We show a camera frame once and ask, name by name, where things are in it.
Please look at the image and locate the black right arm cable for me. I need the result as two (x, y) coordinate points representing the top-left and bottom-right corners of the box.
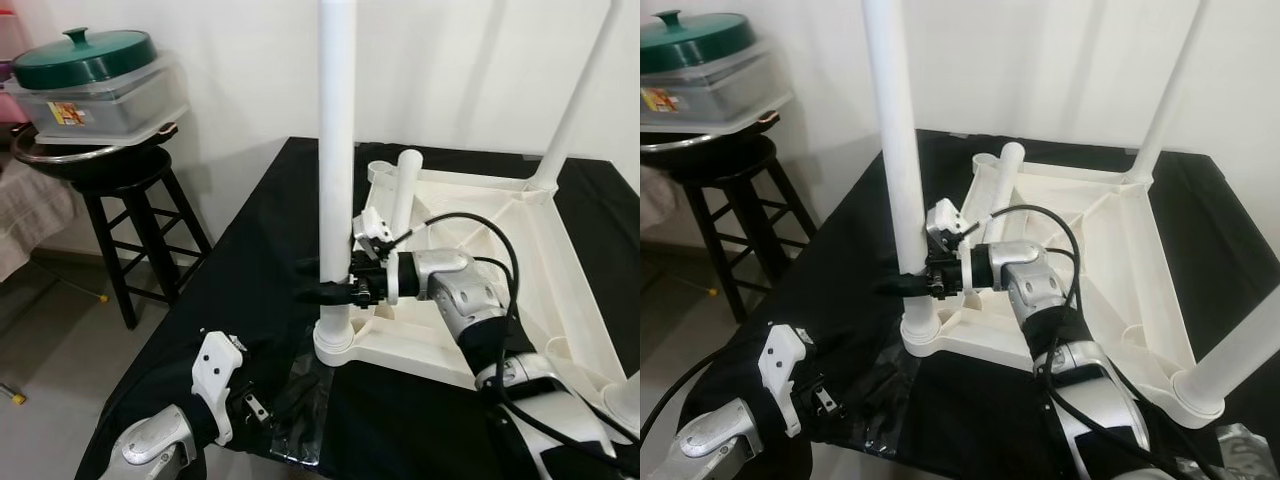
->
(960, 205), (1231, 480)
(390, 212), (641, 471)

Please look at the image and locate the dark wooden stool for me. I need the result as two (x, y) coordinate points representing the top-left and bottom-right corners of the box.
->
(685, 145), (819, 323)
(78, 150), (213, 331)

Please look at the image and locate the black tablecloth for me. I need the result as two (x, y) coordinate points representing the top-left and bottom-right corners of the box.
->
(690, 128), (1280, 480)
(75, 137), (641, 480)

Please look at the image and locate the white plastic table top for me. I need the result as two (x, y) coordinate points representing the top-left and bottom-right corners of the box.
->
(313, 160), (641, 431)
(900, 150), (1226, 431)

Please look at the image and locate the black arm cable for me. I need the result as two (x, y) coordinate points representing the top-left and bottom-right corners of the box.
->
(640, 320), (771, 441)
(390, 212), (641, 471)
(960, 205), (1231, 480)

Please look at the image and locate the beige tablecloth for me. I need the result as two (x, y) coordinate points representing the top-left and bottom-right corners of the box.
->
(640, 165), (676, 236)
(0, 165), (76, 281)

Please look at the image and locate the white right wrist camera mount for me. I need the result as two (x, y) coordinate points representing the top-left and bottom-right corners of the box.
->
(925, 197), (976, 296)
(355, 205), (401, 306)

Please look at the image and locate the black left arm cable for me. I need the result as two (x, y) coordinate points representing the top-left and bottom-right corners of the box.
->
(640, 320), (771, 441)

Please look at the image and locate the clear container green lid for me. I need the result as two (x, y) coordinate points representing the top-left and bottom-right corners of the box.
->
(5, 28), (191, 146)
(640, 10), (796, 136)

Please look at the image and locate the clear adhesive tape patch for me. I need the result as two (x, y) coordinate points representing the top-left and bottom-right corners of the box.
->
(850, 350), (921, 456)
(270, 355), (336, 466)
(1215, 420), (1280, 471)

